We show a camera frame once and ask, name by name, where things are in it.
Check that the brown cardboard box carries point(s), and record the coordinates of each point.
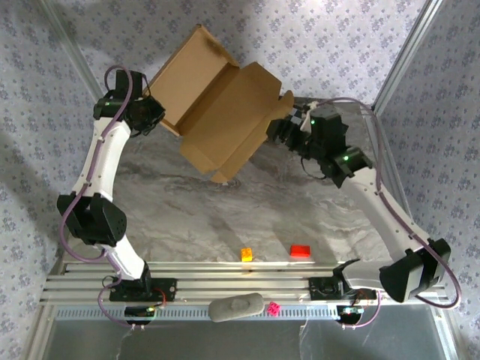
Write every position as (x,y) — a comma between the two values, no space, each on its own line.
(225,112)

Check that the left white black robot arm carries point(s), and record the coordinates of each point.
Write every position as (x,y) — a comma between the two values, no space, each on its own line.
(101,161)

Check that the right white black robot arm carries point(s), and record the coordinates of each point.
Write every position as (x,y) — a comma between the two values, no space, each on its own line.
(390,213)

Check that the red toy brick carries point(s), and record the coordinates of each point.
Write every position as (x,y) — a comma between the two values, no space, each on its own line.
(300,251)

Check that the orange toy brick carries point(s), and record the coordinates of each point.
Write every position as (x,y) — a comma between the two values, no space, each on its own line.
(246,254)

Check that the pink toy brick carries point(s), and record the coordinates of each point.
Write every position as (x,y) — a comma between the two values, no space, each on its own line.
(273,308)

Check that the grey oval stone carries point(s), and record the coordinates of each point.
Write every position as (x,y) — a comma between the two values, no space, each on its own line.
(235,307)

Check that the right small circuit board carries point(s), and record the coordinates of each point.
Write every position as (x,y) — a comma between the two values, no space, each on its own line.
(350,311)

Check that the small circuit board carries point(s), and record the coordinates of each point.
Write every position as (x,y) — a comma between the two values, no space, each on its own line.
(350,311)
(139,311)

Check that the left small circuit board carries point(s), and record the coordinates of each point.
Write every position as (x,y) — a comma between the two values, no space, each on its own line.
(139,311)

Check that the grey metal panel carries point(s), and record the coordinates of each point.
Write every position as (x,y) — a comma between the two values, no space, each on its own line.
(225,341)

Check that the aluminium side rail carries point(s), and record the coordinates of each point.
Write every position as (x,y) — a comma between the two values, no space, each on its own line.
(392,187)

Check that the left aluminium corner post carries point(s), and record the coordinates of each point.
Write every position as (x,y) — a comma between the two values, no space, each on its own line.
(76,52)

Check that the aluminium corner post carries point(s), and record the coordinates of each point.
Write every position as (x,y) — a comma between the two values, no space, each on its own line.
(76,52)
(406,52)

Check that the right aluminium corner post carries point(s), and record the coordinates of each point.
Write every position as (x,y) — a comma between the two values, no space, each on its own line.
(406,52)

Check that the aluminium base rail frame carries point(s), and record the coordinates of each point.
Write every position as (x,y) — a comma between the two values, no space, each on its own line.
(243,285)

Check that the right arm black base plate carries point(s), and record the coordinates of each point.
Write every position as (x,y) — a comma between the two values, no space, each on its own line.
(318,290)

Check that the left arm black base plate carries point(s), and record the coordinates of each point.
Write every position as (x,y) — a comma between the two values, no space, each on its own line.
(168,288)

